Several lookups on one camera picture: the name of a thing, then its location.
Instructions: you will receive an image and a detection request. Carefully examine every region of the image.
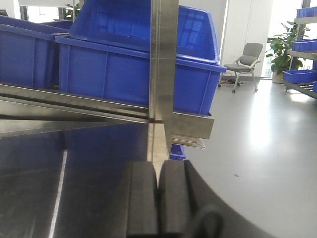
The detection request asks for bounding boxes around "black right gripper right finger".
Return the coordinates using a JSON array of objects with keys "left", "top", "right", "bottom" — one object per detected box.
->
[{"left": 158, "top": 160, "right": 223, "bottom": 238}]

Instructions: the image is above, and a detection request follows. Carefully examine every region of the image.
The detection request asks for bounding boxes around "blue bin on distant rack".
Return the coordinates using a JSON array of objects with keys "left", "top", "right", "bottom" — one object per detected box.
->
[{"left": 283, "top": 69, "right": 317, "bottom": 84}]

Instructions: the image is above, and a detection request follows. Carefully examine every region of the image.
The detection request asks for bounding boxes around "small blue bin lower shelf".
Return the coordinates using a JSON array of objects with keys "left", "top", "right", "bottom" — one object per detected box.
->
[{"left": 170, "top": 144, "right": 186, "bottom": 160}]

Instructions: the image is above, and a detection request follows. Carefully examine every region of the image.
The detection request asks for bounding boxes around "large blue plastic bin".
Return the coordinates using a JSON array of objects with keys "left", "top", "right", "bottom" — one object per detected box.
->
[{"left": 55, "top": 0, "right": 225, "bottom": 115}]

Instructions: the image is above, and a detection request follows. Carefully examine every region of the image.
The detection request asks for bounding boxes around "green potted plant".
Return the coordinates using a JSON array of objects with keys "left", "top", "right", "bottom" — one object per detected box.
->
[{"left": 266, "top": 21, "right": 303, "bottom": 84}]

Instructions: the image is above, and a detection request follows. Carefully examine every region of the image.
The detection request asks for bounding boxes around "blue bin distant rack top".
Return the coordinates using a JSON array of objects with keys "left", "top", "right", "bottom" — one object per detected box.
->
[{"left": 297, "top": 6, "right": 317, "bottom": 18}]

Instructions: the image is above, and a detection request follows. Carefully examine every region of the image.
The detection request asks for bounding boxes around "stainless steel shelf rack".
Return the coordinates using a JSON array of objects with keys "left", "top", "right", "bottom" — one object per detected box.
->
[{"left": 0, "top": 0, "right": 214, "bottom": 162}]

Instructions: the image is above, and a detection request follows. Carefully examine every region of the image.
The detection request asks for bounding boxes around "distant metal shelf rack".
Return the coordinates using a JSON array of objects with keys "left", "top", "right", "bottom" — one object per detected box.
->
[{"left": 283, "top": 7, "right": 317, "bottom": 99}]

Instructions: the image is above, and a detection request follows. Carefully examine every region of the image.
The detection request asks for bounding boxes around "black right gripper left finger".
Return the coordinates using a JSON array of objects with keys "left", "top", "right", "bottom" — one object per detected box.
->
[{"left": 127, "top": 161, "right": 158, "bottom": 236}]

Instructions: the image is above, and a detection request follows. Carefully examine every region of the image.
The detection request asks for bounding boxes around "blue bin distant rack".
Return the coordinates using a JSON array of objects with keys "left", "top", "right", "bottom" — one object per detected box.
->
[
  {"left": 297, "top": 6, "right": 317, "bottom": 18},
  {"left": 292, "top": 39, "right": 317, "bottom": 52}
]

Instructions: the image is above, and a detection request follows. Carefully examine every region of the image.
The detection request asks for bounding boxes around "blue bin distant rack middle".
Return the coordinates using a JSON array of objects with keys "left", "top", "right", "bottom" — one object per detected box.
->
[{"left": 292, "top": 39, "right": 317, "bottom": 52}]

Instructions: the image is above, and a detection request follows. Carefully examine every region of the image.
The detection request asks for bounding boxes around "grey office chair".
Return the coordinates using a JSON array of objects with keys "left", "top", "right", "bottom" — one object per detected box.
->
[{"left": 223, "top": 43, "right": 263, "bottom": 93}]

